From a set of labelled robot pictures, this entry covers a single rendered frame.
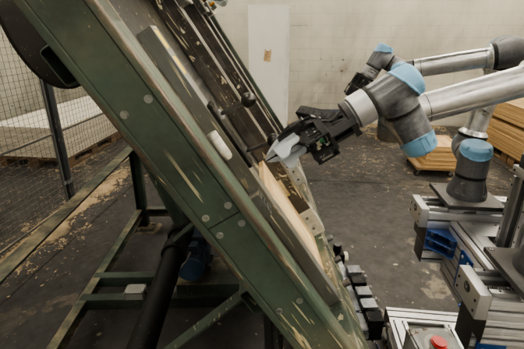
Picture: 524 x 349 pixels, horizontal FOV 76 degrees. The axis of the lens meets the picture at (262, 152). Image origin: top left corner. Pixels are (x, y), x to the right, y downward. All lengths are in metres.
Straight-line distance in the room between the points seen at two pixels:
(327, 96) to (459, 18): 2.54
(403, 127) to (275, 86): 4.46
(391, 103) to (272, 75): 4.45
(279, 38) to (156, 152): 4.54
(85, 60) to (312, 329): 0.72
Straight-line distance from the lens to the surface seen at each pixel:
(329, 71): 6.54
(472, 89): 0.94
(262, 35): 5.11
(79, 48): 0.64
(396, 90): 0.73
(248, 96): 0.79
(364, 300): 1.40
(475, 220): 1.68
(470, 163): 1.58
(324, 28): 6.49
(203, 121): 0.86
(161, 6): 1.22
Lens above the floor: 1.69
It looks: 20 degrees down
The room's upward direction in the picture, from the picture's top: straight up
